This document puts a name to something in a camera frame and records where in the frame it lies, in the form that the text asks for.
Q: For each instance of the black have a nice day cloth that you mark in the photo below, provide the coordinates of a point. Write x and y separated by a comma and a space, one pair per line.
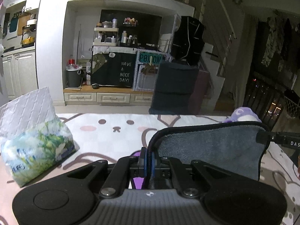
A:
115, 69

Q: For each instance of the purple plush toy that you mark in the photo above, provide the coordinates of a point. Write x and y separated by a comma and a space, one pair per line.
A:
242, 114

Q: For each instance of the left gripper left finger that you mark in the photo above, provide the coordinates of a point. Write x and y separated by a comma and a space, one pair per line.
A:
142, 163

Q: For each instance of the cream shelf organizer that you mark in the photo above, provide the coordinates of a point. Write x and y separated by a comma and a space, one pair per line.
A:
105, 36

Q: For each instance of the white kitchen cabinet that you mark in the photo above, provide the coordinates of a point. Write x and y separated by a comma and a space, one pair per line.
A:
20, 73

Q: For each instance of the white drawer cabinet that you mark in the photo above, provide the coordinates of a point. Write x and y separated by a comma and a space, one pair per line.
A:
107, 96

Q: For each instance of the dark grey trash bin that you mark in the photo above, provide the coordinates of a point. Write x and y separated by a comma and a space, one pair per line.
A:
74, 77

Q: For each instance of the maroon board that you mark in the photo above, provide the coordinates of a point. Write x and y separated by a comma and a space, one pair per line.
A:
200, 89

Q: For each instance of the grey purple microfibre towel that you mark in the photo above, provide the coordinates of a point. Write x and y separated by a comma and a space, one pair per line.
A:
231, 146

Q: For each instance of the teal poison sign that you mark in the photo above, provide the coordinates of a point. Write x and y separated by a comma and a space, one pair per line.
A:
150, 58

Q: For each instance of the floral tissue pack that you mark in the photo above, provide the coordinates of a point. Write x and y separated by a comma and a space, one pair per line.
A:
33, 138

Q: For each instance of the dark blue chair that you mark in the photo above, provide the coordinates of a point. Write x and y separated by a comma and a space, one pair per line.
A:
173, 89

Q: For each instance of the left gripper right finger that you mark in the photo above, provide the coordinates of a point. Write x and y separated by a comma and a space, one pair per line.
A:
155, 164

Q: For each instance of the cartoon bear tablecloth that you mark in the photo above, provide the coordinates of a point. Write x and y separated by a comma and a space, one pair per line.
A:
112, 136

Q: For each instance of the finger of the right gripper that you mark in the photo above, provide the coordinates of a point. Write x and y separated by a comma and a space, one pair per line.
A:
265, 137

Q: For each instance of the black garment bag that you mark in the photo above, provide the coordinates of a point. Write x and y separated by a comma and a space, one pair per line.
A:
188, 43

